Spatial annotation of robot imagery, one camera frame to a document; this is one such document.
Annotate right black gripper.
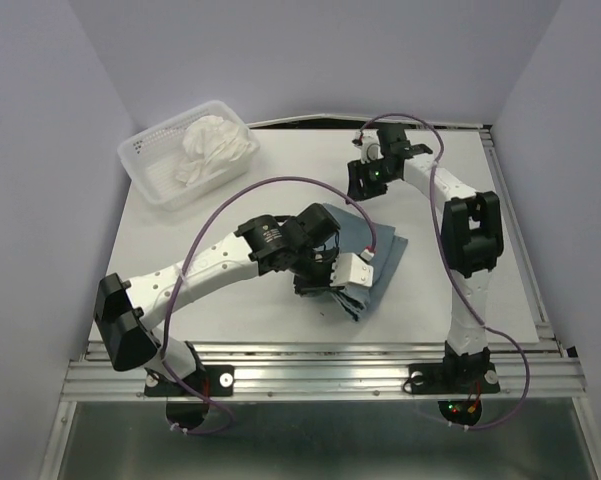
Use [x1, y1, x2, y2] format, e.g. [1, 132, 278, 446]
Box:
[343, 156, 397, 205]

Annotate light blue denim skirt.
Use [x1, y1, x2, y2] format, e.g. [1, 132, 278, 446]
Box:
[299, 203, 408, 322]

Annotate white skirt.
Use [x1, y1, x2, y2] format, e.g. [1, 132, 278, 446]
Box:
[175, 115, 258, 186]

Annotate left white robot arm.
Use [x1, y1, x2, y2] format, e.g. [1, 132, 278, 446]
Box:
[94, 204, 340, 394]

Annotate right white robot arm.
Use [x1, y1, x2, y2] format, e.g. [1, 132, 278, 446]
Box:
[347, 124, 504, 394]

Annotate white plastic basket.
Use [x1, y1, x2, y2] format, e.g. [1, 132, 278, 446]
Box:
[118, 100, 260, 210]

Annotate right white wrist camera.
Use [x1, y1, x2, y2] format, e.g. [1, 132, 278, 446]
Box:
[352, 133, 380, 163]

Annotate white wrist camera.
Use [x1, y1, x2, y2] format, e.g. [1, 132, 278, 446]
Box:
[352, 133, 380, 163]
[329, 253, 374, 288]

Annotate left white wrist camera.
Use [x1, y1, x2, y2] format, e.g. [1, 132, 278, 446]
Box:
[329, 253, 374, 288]

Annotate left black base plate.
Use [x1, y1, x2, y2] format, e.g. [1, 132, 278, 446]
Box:
[144, 344, 237, 432]

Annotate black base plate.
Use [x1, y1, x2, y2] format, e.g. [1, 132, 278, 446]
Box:
[401, 362, 501, 428]
[144, 344, 237, 432]

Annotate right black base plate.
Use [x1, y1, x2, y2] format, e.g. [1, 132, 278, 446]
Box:
[401, 362, 501, 428]

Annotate aluminium frame rail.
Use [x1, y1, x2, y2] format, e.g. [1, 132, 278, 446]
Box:
[39, 119, 601, 480]

